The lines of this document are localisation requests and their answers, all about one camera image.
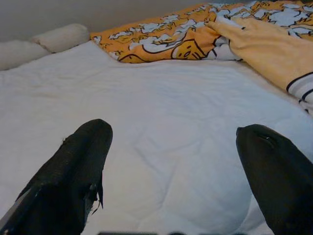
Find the short cream bolster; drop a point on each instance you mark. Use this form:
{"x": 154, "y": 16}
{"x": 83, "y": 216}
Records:
{"x": 63, "y": 36}

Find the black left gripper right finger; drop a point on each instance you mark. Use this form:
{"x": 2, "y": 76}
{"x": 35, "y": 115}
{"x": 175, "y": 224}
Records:
{"x": 276, "y": 181}

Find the white quilted mattress cover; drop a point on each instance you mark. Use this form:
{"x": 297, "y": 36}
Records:
{"x": 159, "y": 110}

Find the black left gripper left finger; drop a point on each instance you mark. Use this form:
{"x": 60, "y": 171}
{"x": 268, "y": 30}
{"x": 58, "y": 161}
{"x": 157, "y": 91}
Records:
{"x": 61, "y": 176}

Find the yellow orange cartoon egg blanket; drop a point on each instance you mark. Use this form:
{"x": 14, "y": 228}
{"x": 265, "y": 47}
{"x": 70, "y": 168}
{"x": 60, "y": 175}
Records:
{"x": 159, "y": 41}

